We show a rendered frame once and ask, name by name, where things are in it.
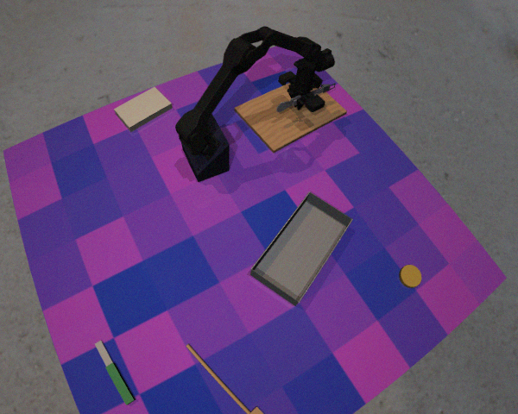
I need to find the brown wooden board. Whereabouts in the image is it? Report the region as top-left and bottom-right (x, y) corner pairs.
(235, 83), (347, 153)

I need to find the tan flat rectangular board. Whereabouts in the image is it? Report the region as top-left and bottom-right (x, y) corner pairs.
(114, 87), (172, 132)

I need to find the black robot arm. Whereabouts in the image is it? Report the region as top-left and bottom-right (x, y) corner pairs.
(175, 27), (335, 160)

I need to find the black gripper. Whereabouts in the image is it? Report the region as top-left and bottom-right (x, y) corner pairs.
(278, 71), (325, 112)

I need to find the tan round disc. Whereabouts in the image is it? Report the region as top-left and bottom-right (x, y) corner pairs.
(400, 265), (421, 288)

